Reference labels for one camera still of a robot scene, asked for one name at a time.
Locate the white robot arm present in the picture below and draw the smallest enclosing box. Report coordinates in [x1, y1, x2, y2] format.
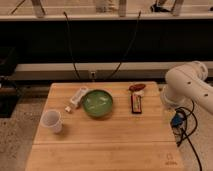
[161, 61, 213, 115]

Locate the green bowl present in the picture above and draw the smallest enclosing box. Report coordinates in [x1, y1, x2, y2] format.
[82, 89, 113, 118]

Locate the red oval object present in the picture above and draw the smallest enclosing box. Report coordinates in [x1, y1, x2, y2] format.
[129, 84, 146, 92]

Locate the small white cube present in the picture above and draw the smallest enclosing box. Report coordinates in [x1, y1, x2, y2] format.
[65, 106, 71, 112]

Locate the white plastic cup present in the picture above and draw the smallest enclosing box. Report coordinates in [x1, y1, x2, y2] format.
[40, 110, 62, 133]

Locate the blue connector box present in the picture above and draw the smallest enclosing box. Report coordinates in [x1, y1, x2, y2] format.
[170, 113, 185, 127]

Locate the black crate at left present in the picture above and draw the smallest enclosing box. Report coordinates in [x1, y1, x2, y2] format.
[0, 46, 19, 118]

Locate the black cable right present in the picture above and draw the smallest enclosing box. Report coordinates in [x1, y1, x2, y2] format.
[103, 10, 142, 81]

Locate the wall power outlet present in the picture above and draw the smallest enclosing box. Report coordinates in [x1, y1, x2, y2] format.
[89, 71, 97, 80]

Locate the black cable left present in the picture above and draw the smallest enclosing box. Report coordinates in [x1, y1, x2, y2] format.
[62, 11, 82, 81]

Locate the black floor cable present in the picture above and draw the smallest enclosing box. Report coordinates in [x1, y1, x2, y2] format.
[173, 99, 204, 171]

